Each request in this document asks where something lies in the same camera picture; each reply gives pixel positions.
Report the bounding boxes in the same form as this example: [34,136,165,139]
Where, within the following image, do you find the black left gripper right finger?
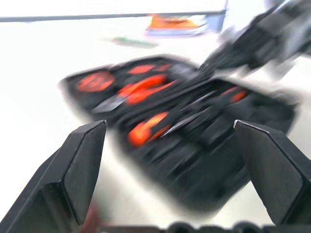
[233,119,311,226]

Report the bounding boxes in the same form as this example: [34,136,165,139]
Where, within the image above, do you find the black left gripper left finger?
[0,119,108,233]

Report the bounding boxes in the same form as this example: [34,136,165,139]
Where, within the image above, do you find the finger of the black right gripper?
[198,52,246,79]
[206,26,251,64]

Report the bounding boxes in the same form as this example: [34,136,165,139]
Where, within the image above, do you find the black plastic tool case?
[58,55,301,216]

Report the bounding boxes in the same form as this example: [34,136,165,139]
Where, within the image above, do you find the small orange tool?
[127,63,156,75]

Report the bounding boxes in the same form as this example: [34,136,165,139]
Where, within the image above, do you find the orange and blue box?
[147,14,208,37]

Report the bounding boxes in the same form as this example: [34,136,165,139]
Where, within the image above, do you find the green object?
[111,36,157,49]

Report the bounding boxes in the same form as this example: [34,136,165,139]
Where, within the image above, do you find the round orange tape measure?
[77,72,116,93]

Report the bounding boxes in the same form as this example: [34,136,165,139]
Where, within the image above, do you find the orange handled pliers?
[92,74,178,115]

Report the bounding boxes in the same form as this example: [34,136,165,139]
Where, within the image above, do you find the orange handled screwdriver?
[127,106,214,148]

